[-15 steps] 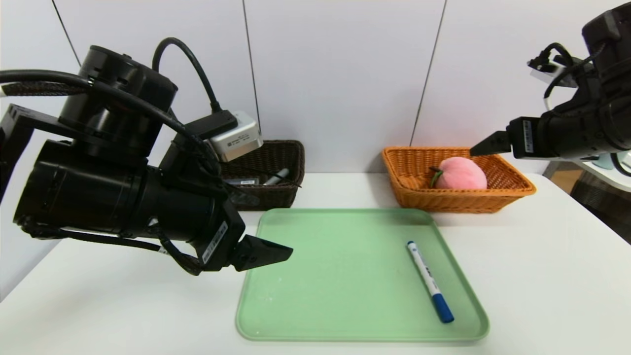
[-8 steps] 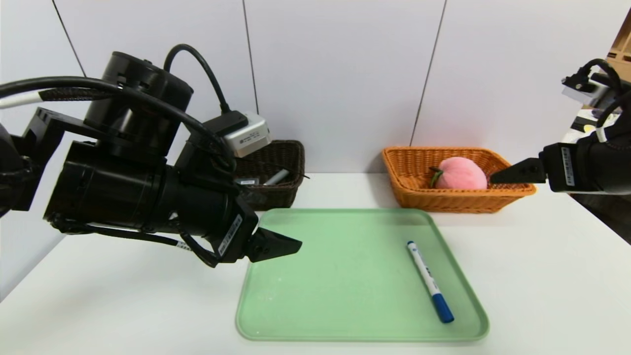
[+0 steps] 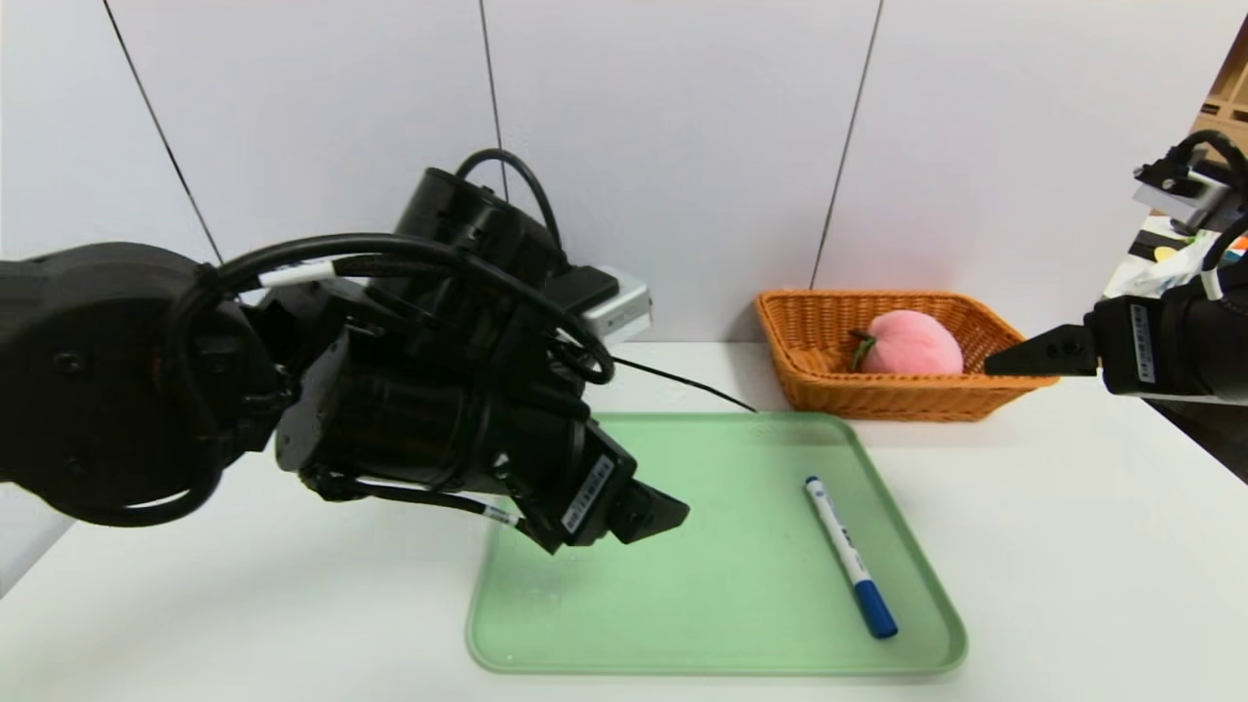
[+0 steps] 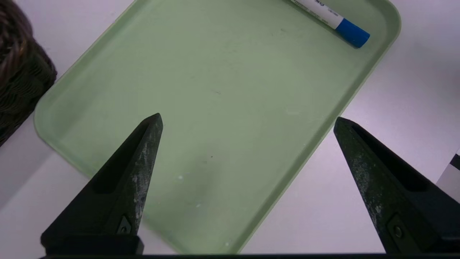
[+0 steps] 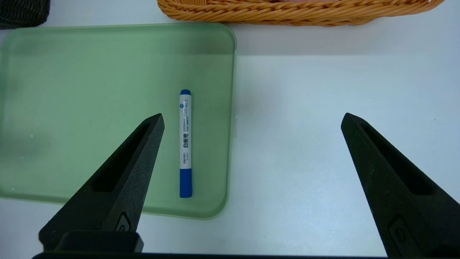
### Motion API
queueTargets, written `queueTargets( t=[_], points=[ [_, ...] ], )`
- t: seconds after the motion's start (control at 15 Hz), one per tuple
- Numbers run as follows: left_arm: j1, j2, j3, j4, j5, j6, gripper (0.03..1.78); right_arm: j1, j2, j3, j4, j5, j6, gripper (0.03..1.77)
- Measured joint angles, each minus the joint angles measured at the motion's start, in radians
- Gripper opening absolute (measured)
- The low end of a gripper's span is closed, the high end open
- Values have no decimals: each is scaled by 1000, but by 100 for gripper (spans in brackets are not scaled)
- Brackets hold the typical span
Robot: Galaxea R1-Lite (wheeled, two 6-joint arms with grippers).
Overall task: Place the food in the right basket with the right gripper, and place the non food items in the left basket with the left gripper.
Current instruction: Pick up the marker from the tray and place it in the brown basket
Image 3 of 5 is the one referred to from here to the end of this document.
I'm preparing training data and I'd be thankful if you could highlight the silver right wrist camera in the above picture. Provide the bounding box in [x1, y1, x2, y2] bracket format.
[1133, 156, 1241, 235]

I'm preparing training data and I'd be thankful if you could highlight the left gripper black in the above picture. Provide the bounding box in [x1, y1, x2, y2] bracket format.
[506, 405, 691, 556]

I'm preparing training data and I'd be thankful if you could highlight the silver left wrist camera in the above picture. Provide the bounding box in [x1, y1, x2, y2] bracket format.
[580, 265, 654, 344]

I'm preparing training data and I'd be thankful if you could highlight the white plastic bag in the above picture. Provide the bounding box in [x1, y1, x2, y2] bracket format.
[1107, 239, 1215, 298]

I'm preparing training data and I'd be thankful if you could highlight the orange wicker basket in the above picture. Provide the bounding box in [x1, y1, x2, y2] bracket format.
[753, 290, 1061, 423]

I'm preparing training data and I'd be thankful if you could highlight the green plastic tray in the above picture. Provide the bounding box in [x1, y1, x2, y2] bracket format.
[466, 410, 969, 676]

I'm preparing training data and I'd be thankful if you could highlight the white marker blue cap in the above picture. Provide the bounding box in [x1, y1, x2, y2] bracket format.
[802, 475, 899, 640]

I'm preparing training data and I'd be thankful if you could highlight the pink plush peach toy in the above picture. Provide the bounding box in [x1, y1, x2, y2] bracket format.
[850, 310, 966, 376]

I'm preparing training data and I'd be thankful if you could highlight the black left camera cable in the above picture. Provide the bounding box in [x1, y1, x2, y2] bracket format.
[454, 148, 621, 315]

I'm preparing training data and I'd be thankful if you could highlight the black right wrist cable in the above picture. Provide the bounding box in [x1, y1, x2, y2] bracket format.
[1170, 130, 1248, 196]

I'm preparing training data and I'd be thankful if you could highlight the wooden background shelf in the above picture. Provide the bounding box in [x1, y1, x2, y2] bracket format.
[1147, 19, 1248, 220]

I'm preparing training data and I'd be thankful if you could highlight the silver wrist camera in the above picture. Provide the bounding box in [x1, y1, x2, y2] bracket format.
[580, 265, 654, 344]
[1133, 156, 1241, 235]

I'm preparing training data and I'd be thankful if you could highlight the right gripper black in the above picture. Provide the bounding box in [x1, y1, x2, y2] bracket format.
[984, 289, 1248, 407]

